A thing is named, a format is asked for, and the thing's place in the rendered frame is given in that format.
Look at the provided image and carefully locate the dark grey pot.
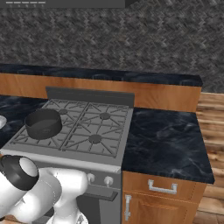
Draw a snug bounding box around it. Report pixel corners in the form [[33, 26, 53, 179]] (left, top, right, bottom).
[[24, 108, 63, 140]]

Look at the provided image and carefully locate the wooden raised counter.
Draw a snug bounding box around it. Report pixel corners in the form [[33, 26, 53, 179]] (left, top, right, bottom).
[[0, 63, 204, 113]]

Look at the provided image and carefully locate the grey gas stove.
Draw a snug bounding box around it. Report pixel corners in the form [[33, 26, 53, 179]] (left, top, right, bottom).
[[0, 86, 136, 224]]

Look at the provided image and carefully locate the white stove knob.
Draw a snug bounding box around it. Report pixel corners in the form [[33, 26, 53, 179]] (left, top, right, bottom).
[[87, 172, 96, 184], [104, 176, 115, 188]]

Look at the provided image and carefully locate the wooden drawer front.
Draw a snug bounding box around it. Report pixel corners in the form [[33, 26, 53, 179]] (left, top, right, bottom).
[[122, 171, 207, 205]]

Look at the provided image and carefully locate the wooden cupboard door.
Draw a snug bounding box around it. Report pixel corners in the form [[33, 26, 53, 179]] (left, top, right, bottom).
[[122, 191, 200, 224]]

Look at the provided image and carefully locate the dark oven door handle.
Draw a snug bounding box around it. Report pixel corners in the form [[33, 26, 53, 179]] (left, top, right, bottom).
[[84, 186, 119, 202]]

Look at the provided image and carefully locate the silver drawer handle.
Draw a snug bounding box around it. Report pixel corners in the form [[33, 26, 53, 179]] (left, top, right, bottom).
[[147, 178, 178, 195]]

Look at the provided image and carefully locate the silver cupboard door handle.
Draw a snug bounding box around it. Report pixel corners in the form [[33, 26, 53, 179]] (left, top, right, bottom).
[[124, 194, 132, 221]]

